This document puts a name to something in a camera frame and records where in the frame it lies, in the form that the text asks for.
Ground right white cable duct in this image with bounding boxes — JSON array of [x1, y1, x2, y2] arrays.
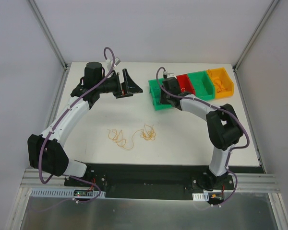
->
[[192, 192, 209, 202]]

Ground red bin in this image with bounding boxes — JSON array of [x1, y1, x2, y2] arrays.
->
[[176, 74, 195, 95]]

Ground aluminium frame post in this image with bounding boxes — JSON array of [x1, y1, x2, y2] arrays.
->
[[234, 0, 283, 69], [26, 0, 72, 71]]

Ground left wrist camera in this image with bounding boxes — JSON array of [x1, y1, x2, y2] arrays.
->
[[106, 57, 120, 72]]

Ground near green bin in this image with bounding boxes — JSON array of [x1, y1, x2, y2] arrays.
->
[[148, 80, 172, 111]]

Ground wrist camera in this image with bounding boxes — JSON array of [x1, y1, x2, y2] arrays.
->
[[106, 57, 120, 72], [162, 70, 176, 79]]

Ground right aluminium frame post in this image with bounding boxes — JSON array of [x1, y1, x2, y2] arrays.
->
[[234, 0, 283, 69]]

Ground green bin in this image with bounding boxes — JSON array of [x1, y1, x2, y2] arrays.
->
[[187, 71, 216, 101], [148, 80, 172, 111]]

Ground far green bin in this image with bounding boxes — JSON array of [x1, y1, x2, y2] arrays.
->
[[187, 71, 216, 101]]

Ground yellow bin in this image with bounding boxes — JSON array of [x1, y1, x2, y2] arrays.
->
[[207, 68, 234, 99]]

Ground orange wire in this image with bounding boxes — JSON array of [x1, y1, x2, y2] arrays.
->
[[207, 69, 230, 93]]

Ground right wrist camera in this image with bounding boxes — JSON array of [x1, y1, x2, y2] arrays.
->
[[162, 70, 176, 79]]

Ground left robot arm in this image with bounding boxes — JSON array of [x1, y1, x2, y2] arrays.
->
[[27, 61, 143, 186]]

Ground coloured wire bundle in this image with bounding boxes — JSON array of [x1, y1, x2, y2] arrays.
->
[[107, 123, 157, 151]]

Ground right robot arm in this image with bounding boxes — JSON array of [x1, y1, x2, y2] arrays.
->
[[160, 74, 243, 191]]

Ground left aluminium frame post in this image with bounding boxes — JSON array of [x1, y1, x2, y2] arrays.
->
[[26, 0, 72, 71]]

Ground white cable duct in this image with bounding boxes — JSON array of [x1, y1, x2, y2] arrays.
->
[[31, 188, 106, 199], [192, 192, 209, 202]]

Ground left white cable duct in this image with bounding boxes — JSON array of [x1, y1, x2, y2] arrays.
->
[[31, 188, 106, 199]]

